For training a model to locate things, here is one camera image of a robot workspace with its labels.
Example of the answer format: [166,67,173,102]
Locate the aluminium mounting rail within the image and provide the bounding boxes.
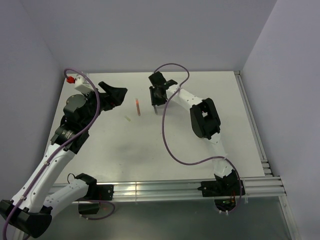
[97,176,287,203]

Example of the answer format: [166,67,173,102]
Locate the orange pen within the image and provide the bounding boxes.
[135,98,141,117]

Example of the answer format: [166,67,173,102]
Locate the aluminium side rail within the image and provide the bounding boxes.
[234,71,301,240]

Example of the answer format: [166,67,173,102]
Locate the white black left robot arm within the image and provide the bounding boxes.
[0,81,128,238]

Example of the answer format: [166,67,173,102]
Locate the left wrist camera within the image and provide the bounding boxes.
[66,75,93,95]

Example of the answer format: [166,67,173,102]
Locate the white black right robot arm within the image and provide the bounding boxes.
[148,71,245,198]

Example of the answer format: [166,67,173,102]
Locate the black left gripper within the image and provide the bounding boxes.
[81,81,127,130]

